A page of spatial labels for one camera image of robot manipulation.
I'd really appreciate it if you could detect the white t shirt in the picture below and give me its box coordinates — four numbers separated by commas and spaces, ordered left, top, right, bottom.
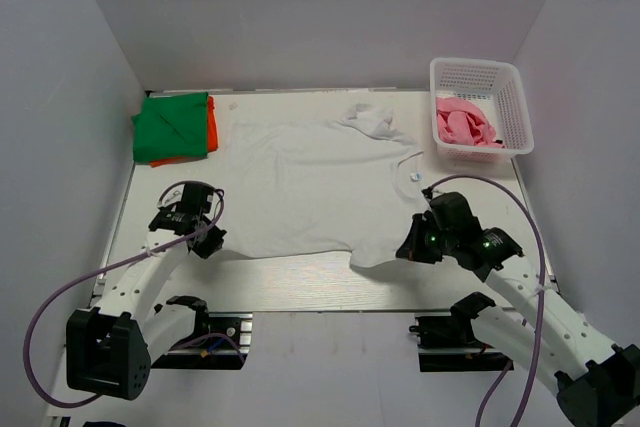
219, 104, 425, 268

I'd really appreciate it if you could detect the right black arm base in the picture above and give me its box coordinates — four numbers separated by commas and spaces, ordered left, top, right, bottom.
409, 314, 513, 373

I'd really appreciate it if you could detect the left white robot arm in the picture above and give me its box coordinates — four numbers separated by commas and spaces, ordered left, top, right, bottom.
66, 181, 225, 400

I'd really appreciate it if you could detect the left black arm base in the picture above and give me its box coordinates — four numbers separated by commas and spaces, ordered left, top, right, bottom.
152, 312, 253, 371

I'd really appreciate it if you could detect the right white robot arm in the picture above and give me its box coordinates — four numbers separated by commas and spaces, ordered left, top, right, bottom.
396, 190, 639, 426

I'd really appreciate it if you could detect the orange folded t shirt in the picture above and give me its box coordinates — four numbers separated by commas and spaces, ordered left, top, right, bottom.
150, 95, 219, 168

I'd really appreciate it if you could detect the green folded t shirt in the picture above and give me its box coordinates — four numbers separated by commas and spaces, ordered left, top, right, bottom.
131, 92, 209, 164

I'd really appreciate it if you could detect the pink t shirt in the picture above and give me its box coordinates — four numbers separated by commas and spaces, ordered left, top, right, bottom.
436, 97, 503, 148

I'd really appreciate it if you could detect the white plastic basket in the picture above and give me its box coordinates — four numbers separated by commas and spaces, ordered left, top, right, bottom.
429, 57, 534, 162

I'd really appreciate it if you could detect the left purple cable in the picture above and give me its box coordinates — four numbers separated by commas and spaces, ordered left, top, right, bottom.
22, 187, 249, 408

